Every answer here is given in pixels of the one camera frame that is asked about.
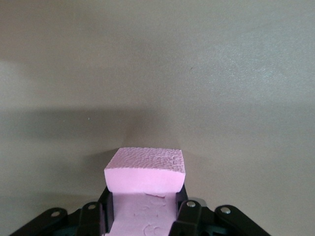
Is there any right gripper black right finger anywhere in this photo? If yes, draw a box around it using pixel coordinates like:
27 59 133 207
171 184 269 236

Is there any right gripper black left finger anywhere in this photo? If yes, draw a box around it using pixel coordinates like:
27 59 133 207
9 186 114 236

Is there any pink foam cube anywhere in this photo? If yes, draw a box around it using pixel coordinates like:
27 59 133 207
103 147 186 236

